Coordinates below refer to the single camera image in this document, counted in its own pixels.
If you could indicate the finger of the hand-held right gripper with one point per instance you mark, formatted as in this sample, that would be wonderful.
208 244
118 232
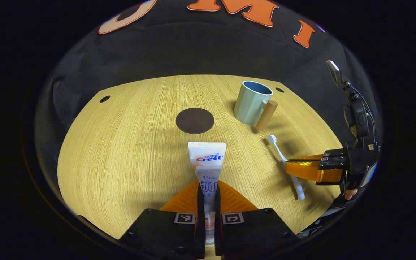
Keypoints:
334 155
302 170

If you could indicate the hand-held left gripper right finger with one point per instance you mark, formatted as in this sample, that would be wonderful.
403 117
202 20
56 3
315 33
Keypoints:
217 231

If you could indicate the white toothbrush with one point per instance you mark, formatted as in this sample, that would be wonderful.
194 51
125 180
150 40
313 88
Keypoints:
284 159

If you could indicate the dark round coaster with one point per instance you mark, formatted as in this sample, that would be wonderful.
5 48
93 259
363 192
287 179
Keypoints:
195 120

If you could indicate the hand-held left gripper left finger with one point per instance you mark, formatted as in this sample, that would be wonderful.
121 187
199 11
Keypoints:
200 224

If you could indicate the black backdrop cloth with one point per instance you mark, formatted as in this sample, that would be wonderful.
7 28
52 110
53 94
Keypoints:
193 47

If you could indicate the white toothpaste tube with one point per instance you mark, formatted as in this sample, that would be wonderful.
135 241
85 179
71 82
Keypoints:
207 162

